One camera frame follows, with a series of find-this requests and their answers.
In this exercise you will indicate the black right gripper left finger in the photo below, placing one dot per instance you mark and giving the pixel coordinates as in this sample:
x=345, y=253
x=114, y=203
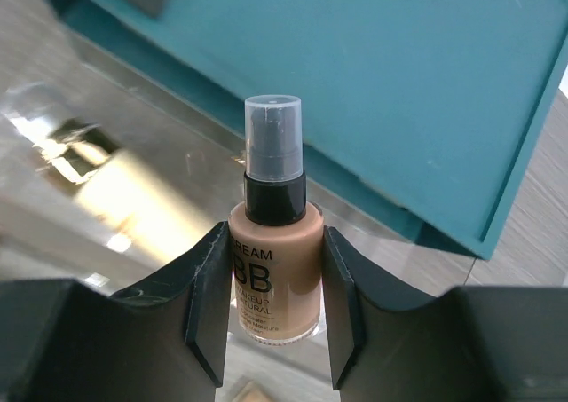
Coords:
x=162, y=338

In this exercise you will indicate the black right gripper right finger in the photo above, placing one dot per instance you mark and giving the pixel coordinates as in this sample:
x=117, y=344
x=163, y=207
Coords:
x=389, y=341

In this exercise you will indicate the BB cream pump bottle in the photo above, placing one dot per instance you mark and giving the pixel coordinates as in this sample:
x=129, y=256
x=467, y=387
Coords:
x=276, y=233

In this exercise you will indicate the teal drawer cabinet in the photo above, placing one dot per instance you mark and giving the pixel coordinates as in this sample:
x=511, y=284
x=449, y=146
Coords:
x=422, y=113

